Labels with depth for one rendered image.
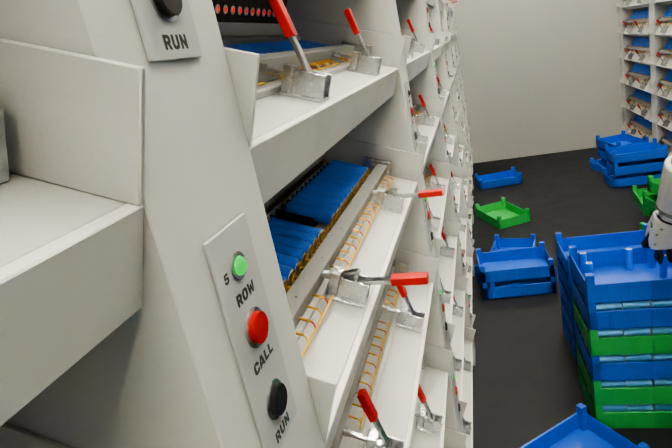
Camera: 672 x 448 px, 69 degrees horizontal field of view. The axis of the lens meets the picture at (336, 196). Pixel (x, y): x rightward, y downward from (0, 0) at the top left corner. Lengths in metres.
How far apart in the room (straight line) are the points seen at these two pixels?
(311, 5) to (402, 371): 0.60
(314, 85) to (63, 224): 0.29
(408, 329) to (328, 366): 0.41
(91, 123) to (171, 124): 0.04
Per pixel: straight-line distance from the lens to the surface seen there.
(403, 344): 0.78
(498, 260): 2.45
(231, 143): 0.26
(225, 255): 0.23
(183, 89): 0.23
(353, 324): 0.46
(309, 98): 0.43
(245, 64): 0.27
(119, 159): 0.19
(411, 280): 0.47
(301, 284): 0.46
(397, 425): 0.65
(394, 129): 0.87
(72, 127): 0.20
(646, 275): 1.62
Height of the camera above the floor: 1.14
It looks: 15 degrees down
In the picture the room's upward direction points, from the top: 12 degrees counter-clockwise
